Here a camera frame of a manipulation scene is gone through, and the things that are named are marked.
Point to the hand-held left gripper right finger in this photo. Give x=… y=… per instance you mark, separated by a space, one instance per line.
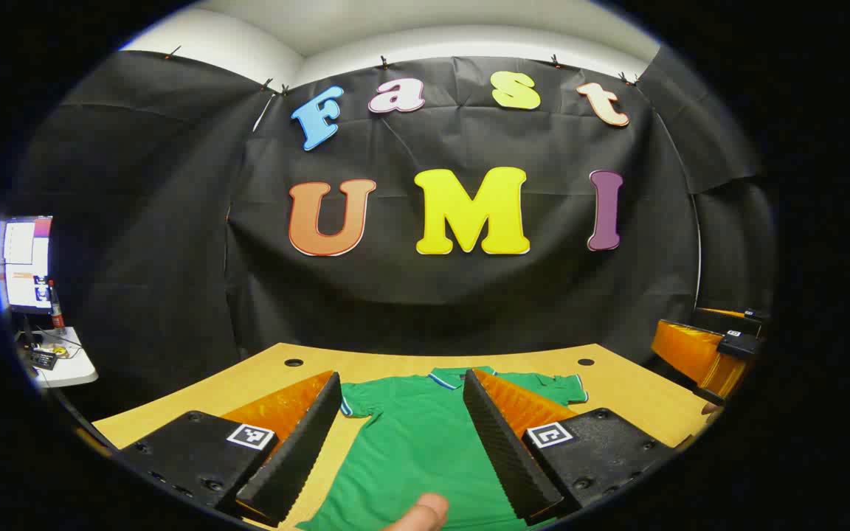
x=502 y=450

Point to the white side table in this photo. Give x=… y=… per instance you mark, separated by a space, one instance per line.
x=74 y=369

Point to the small yellow object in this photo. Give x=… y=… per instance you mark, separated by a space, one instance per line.
x=60 y=351

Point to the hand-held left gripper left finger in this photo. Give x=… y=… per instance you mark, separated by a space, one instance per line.
x=299 y=450

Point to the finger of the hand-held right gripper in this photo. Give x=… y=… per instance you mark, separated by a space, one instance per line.
x=720 y=318
x=690 y=350

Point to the computer monitor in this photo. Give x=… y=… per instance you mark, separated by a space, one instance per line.
x=26 y=258

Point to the green T-shirt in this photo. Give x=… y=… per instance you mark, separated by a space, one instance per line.
x=410 y=442

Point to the small black device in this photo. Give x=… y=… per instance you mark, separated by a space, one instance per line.
x=43 y=359

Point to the red bottle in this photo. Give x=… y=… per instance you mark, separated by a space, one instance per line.
x=56 y=313

